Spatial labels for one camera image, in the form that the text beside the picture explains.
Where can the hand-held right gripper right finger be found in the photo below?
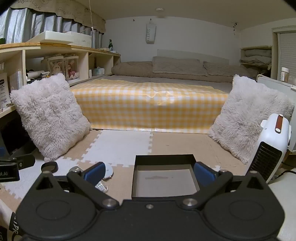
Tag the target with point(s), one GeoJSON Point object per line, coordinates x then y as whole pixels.
{"type": "Point", "coordinates": [204, 176]}

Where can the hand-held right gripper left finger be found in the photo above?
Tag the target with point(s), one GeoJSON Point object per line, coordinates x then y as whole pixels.
{"type": "Point", "coordinates": [94, 174]}

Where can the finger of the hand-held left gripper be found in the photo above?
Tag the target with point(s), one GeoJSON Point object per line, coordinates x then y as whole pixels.
{"type": "Point", "coordinates": [25, 161]}

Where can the black cardboard box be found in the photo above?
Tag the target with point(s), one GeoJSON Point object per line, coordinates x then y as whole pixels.
{"type": "Point", "coordinates": [161, 178]}

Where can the round white tape measure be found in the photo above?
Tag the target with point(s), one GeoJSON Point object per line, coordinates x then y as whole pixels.
{"type": "Point", "coordinates": [108, 172]}

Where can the foam puzzle floor mat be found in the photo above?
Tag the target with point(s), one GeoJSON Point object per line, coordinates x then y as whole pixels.
{"type": "Point", "coordinates": [175, 146]}

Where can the fluffy white cushion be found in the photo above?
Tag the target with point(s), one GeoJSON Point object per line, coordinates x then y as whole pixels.
{"type": "Point", "coordinates": [52, 115]}
{"type": "Point", "coordinates": [245, 115]}

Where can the white fan heater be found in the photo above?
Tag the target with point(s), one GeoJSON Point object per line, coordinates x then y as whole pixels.
{"type": "Point", "coordinates": [270, 143]}

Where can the white lotion bottle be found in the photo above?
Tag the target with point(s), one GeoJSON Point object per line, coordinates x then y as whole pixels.
{"type": "Point", "coordinates": [4, 90]}

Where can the yellow checked sheet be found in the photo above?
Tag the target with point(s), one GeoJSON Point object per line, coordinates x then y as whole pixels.
{"type": "Point", "coordinates": [148, 109]}

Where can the white paper roll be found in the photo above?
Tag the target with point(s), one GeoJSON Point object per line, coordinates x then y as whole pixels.
{"type": "Point", "coordinates": [37, 74]}

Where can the clear doll display box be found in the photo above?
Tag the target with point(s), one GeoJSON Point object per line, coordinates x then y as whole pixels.
{"type": "Point", "coordinates": [56, 66]}
{"type": "Point", "coordinates": [71, 68]}

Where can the tissue box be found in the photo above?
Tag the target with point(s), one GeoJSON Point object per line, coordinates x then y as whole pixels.
{"type": "Point", "coordinates": [98, 71]}

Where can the beige bed pillow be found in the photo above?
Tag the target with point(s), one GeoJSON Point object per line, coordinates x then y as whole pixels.
{"type": "Point", "coordinates": [226, 70]}
{"type": "Point", "coordinates": [178, 66]}

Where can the wooden shelf unit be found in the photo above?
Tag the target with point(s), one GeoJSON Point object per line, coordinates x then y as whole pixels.
{"type": "Point", "coordinates": [34, 48]}

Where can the white headboard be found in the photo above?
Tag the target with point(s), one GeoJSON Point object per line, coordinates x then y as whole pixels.
{"type": "Point", "coordinates": [215, 56]}

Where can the flat white box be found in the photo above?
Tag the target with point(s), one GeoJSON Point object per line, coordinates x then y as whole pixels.
{"type": "Point", "coordinates": [50, 37]}

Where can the rack of folded blankets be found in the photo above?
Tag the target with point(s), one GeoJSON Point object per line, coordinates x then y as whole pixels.
{"type": "Point", "coordinates": [255, 58]}

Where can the white lidded jar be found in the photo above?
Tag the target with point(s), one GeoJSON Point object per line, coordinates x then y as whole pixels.
{"type": "Point", "coordinates": [285, 74]}

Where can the green glass bottle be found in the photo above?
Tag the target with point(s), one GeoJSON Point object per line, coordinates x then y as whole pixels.
{"type": "Point", "coordinates": [111, 45]}

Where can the white printed box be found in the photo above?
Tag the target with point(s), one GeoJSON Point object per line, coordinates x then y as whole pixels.
{"type": "Point", "coordinates": [81, 39]}

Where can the grey curtain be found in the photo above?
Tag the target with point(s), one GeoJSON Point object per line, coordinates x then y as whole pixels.
{"type": "Point", "coordinates": [23, 25]}

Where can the white hanging banner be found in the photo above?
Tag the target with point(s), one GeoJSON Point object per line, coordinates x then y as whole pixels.
{"type": "Point", "coordinates": [150, 32]}

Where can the beige curtain valance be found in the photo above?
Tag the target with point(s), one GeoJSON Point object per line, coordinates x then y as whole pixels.
{"type": "Point", "coordinates": [69, 14]}

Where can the ceiling smoke detector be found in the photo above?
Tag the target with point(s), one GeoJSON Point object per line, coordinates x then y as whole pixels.
{"type": "Point", "coordinates": [160, 9]}

